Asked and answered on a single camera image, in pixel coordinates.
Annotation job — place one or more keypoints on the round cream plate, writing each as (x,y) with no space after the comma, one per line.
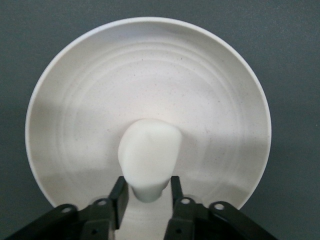
(150,87)

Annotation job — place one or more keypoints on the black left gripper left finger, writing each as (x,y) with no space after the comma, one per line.
(75,225)

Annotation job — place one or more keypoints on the white steamed bun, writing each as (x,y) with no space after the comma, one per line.
(150,150)

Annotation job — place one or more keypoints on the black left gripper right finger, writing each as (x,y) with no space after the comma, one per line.
(205,225)

